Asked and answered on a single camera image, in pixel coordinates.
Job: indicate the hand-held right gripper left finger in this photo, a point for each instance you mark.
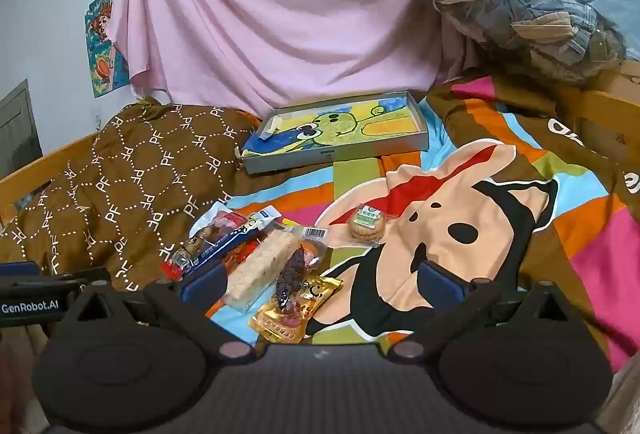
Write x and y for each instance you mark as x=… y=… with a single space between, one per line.
x=205 y=285

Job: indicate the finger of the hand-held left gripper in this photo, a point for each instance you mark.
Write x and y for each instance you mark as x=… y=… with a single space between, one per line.
x=17 y=273
x=75 y=281

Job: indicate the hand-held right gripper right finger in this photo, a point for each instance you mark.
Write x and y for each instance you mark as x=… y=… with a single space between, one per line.
x=440 y=286

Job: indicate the blue and white packet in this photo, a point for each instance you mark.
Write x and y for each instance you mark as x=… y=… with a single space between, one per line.
x=220 y=248

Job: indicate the orange-red snack packet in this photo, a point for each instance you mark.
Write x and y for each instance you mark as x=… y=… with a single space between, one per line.
x=244 y=255

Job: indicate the beige rice bar packet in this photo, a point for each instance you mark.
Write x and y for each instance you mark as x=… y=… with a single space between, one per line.
x=257 y=269

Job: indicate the red-label cookie packet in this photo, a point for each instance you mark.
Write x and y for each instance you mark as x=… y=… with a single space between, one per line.
x=215 y=226

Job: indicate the clear dark snack packet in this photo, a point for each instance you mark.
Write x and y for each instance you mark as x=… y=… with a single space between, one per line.
x=290 y=274

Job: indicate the green-label round biscuit packet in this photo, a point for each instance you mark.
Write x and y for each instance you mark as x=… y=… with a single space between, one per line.
x=367 y=226

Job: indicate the yellow snack packet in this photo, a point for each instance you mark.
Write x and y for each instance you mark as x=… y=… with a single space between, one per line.
x=289 y=222

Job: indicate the gold snack packet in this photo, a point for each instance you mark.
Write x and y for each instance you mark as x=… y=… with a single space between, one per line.
x=310 y=299

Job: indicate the grey cartoon-print box tray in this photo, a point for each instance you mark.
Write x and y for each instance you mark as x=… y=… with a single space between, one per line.
x=350 y=123

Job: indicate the colourful cartoon printed blanket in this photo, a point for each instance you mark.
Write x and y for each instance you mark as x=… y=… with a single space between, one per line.
x=475 y=214

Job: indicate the brown patterned blanket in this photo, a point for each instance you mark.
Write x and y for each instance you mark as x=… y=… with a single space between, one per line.
x=125 y=174

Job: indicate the small white packet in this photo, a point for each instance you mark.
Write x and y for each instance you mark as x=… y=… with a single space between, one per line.
x=272 y=126

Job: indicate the pink hanging sheet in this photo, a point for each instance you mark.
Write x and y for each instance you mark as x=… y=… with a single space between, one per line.
x=275 y=13

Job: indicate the cartoon wall poster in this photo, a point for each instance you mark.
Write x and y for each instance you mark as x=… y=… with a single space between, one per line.
x=102 y=63

